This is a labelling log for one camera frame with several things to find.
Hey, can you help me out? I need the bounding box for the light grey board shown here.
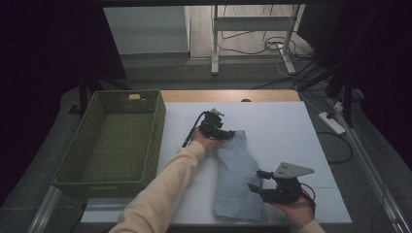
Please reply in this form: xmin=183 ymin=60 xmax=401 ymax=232
xmin=103 ymin=6 xmax=190 ymax=55

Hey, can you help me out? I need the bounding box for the tangle of black cables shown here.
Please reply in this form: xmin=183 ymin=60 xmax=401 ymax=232
xmin=216 ymin=29 xmax=314 ymax=62

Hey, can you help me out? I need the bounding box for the white metal stand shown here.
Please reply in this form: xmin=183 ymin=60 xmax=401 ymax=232
xmin=211 ymin=4 xmax=302 ymax=77

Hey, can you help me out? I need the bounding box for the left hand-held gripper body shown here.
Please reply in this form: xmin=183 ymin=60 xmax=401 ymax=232
xmin=198 ymin=108 xmax=228 ymax=139

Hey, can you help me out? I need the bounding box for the left hand-held gripper cable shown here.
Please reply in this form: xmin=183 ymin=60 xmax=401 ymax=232
xmin=182 ymin=111 xmax=209 ymax=150

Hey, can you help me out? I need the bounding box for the white power strip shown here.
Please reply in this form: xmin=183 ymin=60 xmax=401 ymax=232
xmin=318 ymin=111 xmax=347 ymax=136

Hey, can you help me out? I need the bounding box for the aluminium rail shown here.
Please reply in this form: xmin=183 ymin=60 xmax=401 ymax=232
xmin=27 ymin=185 xmax=62 ymax=233
xmin=329 ymin=100 xmax=412 ymax=233

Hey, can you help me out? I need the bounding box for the right hand-held gripper cable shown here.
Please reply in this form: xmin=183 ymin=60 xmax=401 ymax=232
xmin=299 ymin=183 xmax=317 ymax=212

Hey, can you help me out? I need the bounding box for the person's left hand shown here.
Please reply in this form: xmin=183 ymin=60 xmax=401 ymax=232
xmin=190 ymin=128 xmax=224 ymax=151

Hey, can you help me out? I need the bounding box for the hand-held gripper cable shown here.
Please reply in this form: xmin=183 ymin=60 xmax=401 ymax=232
xmin=299 ymin=183 xmax=317 ymax=212
xmin=182 ymin=111 xmax=209 ymax=150

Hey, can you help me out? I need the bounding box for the light blue tank top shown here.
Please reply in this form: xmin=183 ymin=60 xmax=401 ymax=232
xmin=212 ymin=129 xmax=276 ymax=223

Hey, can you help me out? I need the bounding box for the black looped floor cable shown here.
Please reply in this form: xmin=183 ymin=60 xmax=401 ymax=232
xmin=315 ymin=130 xmax=355 ymax=165

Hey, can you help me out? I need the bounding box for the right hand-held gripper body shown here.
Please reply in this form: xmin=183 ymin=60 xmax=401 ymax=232
xmin=260 ymin=161 xmax=316 ymax=205

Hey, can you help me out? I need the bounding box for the black stand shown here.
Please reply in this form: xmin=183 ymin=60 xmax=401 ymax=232
xmin=295 ymin=62 xmax=358 ymax=128
xmin=68 ymin=76 xmax=91 ymax=117

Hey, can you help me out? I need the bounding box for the person's right hand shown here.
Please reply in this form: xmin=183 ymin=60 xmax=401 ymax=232
xmin=273 ymin=193 xmax=317 ymax=229

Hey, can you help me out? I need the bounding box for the dark curtain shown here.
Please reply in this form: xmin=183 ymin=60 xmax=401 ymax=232
xmin=0 ymin=0 xmax=127 ymax=198
xmin=297 ymin=0 xmax=412 ymax=169

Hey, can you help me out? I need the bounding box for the green woven basket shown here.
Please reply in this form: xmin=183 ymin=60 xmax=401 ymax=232
xmin=51 ymin=88 xmax=167 ymax=199

